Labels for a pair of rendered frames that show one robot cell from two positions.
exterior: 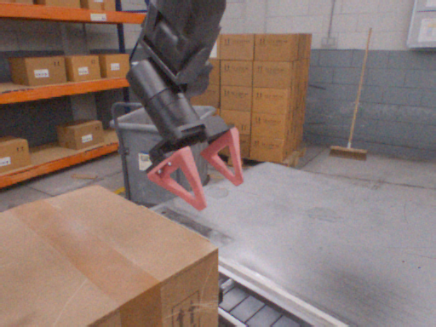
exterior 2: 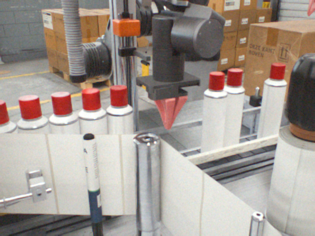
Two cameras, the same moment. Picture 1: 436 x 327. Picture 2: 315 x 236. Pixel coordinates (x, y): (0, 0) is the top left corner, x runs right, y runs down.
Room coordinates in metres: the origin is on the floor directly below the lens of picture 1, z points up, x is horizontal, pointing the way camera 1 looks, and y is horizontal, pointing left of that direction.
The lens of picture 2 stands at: (0.33, -1.12, 1.27)
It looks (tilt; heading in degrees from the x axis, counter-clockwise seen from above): 24 degrees down; 110
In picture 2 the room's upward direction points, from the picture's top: straight up
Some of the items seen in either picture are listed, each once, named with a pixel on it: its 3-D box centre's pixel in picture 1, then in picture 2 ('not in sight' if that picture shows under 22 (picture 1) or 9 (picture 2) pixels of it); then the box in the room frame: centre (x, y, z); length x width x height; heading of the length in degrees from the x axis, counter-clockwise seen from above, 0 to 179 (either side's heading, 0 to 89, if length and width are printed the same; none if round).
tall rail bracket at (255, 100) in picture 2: not in sight; (260, 117); (0.30, -0.23, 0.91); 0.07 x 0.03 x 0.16; 136
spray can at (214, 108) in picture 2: not in sight; (214, 117); (0.21, -0.44, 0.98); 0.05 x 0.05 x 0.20
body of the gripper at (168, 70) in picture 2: not in sight; (168, 67); (0.15, -0.59, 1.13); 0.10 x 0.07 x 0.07; 47
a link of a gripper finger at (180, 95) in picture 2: not in sight; (162, 106); (0.14, -0.60, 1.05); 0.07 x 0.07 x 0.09; 47
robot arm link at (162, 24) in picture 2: not in sight; (171, 32); (0.15, -0.59, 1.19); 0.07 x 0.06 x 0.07; 147
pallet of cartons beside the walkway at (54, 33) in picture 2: not in sight; (89, 45); (-2.14, 2.80, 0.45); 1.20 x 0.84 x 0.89; 148
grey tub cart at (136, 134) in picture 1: (168, 153); not in sight; (2.76, 0.35, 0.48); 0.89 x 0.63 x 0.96; 166
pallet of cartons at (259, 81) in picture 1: (249, 99); not in sight; (4.10, -0.45, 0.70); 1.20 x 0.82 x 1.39; 63
